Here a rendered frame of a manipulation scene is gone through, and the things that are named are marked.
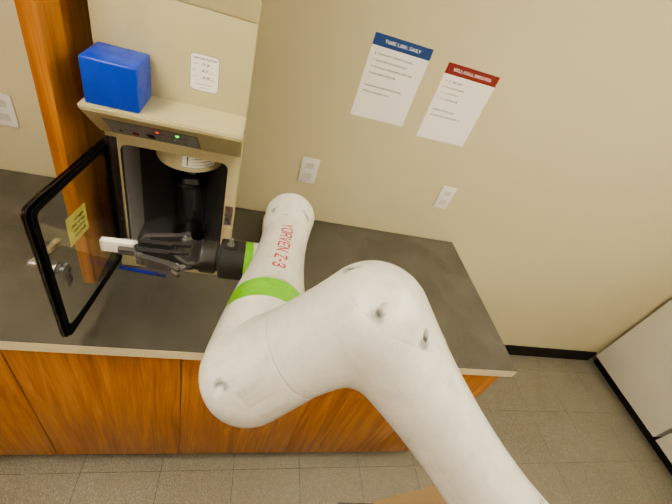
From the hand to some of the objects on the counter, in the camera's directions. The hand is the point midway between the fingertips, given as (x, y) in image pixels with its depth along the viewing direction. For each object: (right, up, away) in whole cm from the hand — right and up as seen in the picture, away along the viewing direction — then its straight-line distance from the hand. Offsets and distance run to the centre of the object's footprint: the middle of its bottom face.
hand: (119, 245), depth 79 cm
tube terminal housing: (-8, +1, +51) cm, 52 cm away
